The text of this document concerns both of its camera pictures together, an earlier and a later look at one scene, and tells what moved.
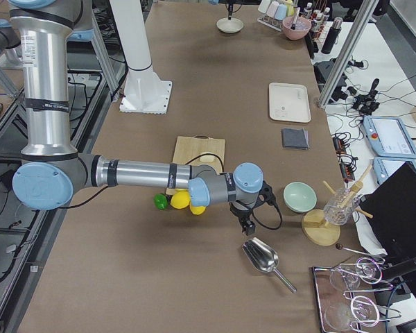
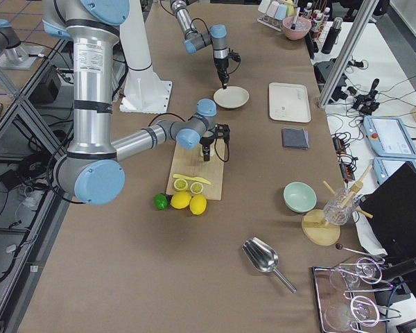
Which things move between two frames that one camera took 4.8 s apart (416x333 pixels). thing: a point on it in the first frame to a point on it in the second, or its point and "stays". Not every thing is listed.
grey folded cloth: (292, 138) stays
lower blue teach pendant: (385, 166) stays
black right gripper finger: (247, 225) to (206, 152)
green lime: (161, 201) stays
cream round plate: (229, 26) to (231, 97)
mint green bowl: (299, 197) stays
